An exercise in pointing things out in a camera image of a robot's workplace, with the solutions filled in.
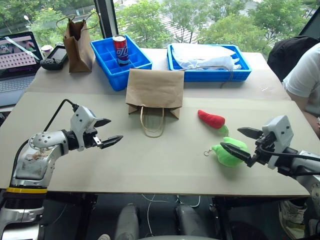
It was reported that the blue plastic crate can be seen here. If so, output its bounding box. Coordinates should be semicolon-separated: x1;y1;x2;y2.
166;43;252;83

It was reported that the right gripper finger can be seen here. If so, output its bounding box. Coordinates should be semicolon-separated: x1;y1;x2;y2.
237;126;263;140
219;142;253;168

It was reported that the black window pillar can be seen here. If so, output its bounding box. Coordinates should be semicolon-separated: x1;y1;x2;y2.
93;0;119;41

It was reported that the blue compartment tray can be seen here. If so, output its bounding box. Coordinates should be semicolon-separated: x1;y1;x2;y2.
89;34;153;92

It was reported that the grey laptop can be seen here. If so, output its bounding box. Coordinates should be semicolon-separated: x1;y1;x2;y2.
0;31;44;108

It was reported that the white cable under table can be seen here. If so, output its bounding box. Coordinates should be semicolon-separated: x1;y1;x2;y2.
141;193;201;238

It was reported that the red plush chili pepper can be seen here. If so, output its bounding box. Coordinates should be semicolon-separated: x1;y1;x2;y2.
197;109;230;137

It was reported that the person in white shirt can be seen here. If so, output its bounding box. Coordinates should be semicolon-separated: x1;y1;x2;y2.
282;42;320;138

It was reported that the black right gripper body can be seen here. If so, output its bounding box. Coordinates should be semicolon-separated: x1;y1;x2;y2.
251;132;276;166

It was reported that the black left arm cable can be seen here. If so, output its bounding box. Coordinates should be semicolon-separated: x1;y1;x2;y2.
12;99;80;176

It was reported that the white paper cup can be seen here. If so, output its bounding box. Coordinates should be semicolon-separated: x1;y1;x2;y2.
40;44;53;60

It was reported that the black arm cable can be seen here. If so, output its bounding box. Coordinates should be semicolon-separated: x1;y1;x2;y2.
12;99;80;176
257;144;320;176

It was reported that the white cloth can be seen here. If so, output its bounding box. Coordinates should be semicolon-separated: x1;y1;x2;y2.
170;42;242;89

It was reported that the flat brown paper bag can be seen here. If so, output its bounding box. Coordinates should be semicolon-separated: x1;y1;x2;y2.
124;68;185;138

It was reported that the green plush toy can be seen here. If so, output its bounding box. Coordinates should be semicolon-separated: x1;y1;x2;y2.
203;136;250;168

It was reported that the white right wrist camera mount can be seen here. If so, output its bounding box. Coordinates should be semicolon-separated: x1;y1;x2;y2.
261;115;295;170

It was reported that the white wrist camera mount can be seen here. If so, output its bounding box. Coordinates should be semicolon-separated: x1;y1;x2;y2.
261;115;295;170
69;105;98;152

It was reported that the black handheld game console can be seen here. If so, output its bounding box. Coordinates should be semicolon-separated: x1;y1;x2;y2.
39;42;69;71

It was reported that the red and blue soda can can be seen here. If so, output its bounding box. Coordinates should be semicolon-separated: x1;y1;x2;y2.
112;34;130;67

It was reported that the white sneaker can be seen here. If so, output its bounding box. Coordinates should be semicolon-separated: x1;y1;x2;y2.
278;198;308;240

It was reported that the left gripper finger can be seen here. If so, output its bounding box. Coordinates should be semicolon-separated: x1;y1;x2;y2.
93;118;112;128
100;135;124;150

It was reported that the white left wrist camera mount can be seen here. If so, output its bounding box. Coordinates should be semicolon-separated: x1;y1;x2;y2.
69;105;98;152

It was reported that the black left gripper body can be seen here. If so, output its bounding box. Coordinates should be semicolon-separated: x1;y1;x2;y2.
83;128;104;150

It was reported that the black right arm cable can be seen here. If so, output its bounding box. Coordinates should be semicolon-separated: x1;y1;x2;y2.
257;144;320;176

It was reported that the black backpack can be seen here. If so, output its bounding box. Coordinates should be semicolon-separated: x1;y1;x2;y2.
266;35;320;82

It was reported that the standing brown paper bag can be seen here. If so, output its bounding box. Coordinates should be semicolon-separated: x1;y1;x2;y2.
55;11;101;74

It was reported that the black table leg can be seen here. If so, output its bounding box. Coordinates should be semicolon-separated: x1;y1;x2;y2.
211;196;235;240
42;193;98;240

